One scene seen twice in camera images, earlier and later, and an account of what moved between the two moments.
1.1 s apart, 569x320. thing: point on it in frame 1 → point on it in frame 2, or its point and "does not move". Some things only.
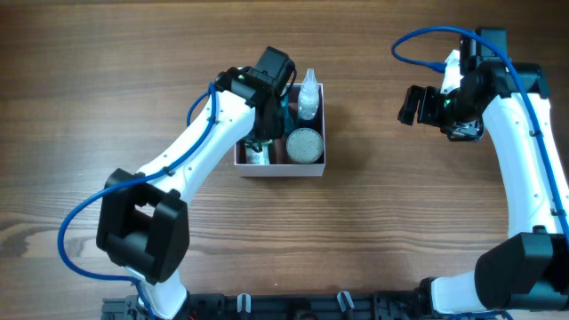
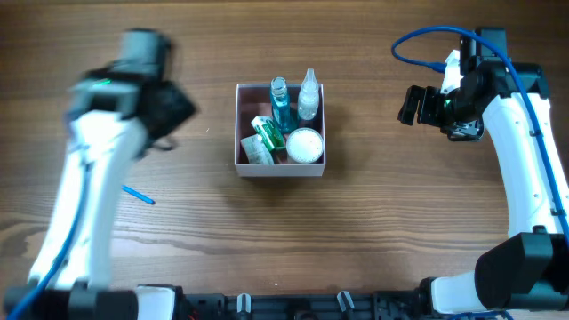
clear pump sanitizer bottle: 308,96 does not move
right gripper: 427,105 does not move
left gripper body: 268,129 → 173,108
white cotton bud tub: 304,145 does not move
